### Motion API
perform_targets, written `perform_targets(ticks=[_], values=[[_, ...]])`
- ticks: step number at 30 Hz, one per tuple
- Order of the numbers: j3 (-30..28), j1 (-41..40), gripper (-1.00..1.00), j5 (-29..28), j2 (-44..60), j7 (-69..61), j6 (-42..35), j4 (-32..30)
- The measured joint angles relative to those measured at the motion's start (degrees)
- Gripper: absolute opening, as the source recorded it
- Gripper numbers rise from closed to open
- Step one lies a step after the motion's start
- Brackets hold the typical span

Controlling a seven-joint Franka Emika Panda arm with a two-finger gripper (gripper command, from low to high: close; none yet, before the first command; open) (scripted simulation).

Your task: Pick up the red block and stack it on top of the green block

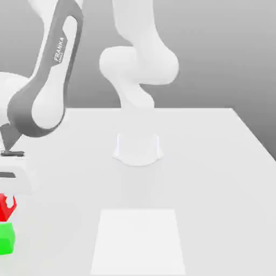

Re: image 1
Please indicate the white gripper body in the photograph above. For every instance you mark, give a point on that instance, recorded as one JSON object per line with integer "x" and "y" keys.
{"x": 20, "y": 179}

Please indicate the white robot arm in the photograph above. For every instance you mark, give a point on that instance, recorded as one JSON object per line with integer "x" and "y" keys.
{"x": 138, "y": 64}

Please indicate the small red cube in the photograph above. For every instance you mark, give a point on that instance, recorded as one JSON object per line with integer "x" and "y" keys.
{"x": 4, "y": 210}

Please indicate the small green cube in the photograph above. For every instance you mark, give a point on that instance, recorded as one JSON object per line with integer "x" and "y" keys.
{"x": 6, "y": 238}

